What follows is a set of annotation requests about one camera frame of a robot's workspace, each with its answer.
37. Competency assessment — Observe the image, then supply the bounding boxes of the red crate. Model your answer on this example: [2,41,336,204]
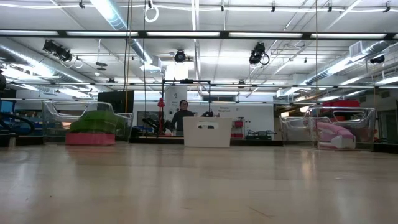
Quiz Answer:
[322,100,361,108]

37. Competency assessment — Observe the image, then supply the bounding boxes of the person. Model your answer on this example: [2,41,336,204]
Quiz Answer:
[170,99,196,137]

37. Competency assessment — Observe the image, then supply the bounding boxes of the white cable loop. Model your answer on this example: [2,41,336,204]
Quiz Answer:
[144,0,160,24]

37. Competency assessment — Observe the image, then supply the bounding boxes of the black monitor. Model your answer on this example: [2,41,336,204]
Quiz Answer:
[97,90,135,114]

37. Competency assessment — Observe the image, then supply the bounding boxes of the clear plastic bin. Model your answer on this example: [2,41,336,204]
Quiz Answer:
[42,100,134,146]
[279,106,376,151]

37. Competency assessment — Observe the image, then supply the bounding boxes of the red stand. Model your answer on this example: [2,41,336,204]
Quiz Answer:
[157,97,166,135]

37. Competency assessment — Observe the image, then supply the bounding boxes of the white plastic bin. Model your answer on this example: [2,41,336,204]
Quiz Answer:
[182,116,234,149]

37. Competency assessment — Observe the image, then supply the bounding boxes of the round silver air duct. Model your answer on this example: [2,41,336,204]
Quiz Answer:
[91,0,154,65]
[304,40,391,86]
[0,43,85,83]

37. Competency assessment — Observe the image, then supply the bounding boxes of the black hanging cable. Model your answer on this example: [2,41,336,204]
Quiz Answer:
[142,0,147,101]
[314,0,319,108]

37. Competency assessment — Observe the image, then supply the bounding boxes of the black curved hose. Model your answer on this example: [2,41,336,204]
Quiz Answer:
[0,111,35,135]

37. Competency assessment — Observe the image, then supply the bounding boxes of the black metal rig frame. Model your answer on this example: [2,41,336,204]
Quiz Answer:
[0,29,398,40]

